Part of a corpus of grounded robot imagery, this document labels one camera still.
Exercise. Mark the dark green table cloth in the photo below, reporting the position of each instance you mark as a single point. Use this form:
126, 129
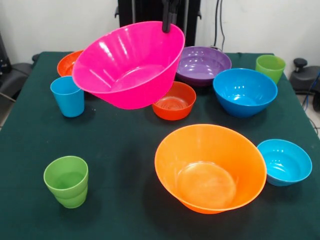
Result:
125, 200

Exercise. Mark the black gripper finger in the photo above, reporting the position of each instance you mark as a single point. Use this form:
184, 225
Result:
166, 20
174, 12

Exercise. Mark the large red bowl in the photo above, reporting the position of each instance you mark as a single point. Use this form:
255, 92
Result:
66, 65

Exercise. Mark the green cup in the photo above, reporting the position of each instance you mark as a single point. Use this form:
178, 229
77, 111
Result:
66, 190
271, 68

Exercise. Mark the large pink bowl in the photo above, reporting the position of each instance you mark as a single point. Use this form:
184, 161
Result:
125, 70

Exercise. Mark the small light blue bowl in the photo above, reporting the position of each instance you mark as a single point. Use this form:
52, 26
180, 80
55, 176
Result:
285, 162

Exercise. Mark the small red bowl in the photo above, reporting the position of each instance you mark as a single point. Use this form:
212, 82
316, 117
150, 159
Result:
177, 107

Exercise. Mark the purple bowl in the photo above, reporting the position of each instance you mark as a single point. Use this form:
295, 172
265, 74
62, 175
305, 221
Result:
205, 67

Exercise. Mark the medium blue bowl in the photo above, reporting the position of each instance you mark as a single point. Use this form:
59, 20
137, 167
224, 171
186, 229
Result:
245, 95

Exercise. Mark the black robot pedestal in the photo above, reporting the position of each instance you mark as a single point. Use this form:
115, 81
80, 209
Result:
145, 12

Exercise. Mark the large orange bowl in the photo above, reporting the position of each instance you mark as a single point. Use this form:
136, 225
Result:
208, 180

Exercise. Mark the black office chair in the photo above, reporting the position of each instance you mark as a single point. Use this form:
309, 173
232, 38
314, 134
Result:
12, 75

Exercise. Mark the blue cup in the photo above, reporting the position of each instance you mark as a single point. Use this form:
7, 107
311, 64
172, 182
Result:
68, 100

